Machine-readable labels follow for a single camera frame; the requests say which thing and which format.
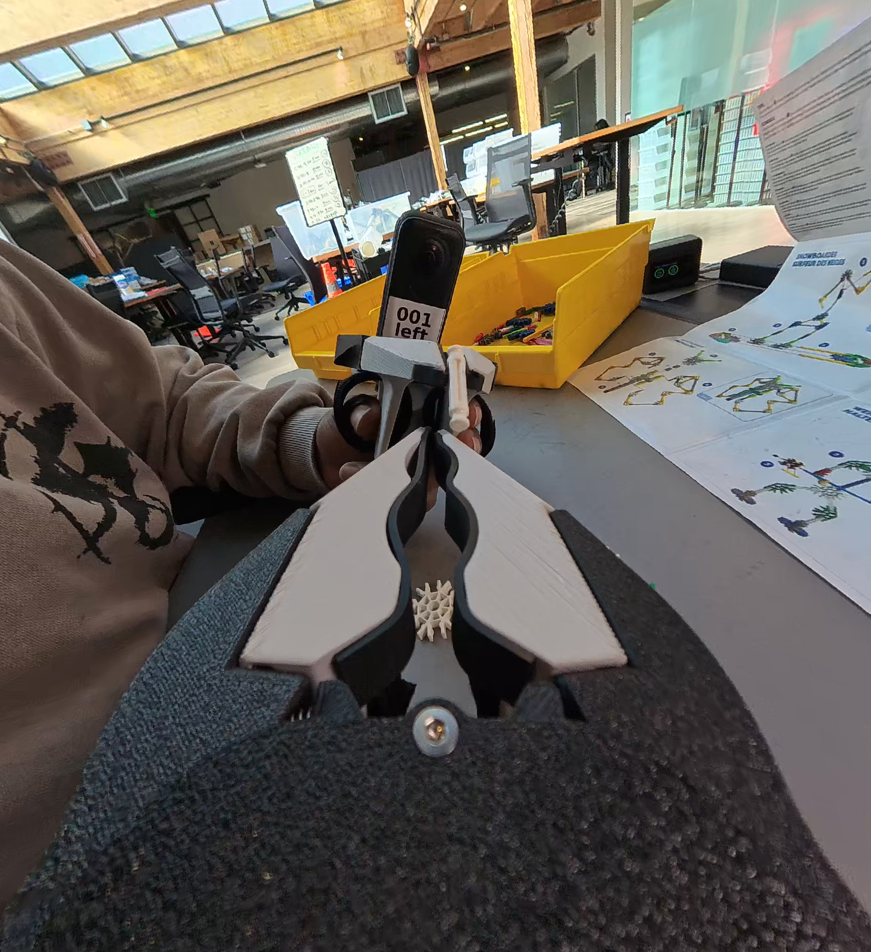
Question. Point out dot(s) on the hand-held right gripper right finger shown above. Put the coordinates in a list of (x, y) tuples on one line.
[(540, 587)]

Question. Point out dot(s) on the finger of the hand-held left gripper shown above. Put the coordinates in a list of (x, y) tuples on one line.
[(391, 358), (480, 368)]

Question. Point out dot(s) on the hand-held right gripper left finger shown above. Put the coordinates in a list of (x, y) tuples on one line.
[(331, 580)]

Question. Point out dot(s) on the short white toy rod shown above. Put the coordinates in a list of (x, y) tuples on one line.
[(458, 387)]

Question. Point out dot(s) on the pile of colourful toy pieces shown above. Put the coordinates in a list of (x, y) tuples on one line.
[(514, 327)]

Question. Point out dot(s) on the white snowflake toy connector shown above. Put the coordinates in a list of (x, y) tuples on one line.
[(432, 599)]

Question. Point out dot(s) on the yellow plastic bin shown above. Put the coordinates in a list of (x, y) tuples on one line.
[(599, 312)]

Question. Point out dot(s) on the person's left forearm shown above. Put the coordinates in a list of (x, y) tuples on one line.
[(234, 424)]

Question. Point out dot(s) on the grey desk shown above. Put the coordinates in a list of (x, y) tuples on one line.
[(703, 595)]

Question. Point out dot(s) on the wooden standing desk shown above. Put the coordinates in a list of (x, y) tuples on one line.
[(599, 132)]

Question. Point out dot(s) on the person's left hand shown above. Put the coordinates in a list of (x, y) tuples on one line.
[(342, 468)]

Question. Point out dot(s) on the black office chair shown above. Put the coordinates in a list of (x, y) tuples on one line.
[(197, 290), (290, 260)]

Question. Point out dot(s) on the grey mesh office chair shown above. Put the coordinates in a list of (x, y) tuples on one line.
[(510, 171)]

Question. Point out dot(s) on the whiteboard on stand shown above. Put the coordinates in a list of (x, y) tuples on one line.
[(316, 182)]

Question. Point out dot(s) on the dark cloth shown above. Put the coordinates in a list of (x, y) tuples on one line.
[(205, 506)]

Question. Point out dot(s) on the black device with green display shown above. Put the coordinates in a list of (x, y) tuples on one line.
[(673, 249)]

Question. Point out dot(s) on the cluttered work table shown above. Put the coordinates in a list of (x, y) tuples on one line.
[(145, 294)]

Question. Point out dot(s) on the black power adapter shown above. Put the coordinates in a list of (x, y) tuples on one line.
[(755, 266)]

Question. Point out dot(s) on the person's beige sweatshirt torso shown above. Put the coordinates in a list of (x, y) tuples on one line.
[(34, 595)]

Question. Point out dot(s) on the folded paper instruction sheet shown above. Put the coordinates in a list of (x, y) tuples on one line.
[(815, 149)]

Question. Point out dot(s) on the wall air vent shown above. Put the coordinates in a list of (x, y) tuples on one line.
[(101, 192), (387, 102)]

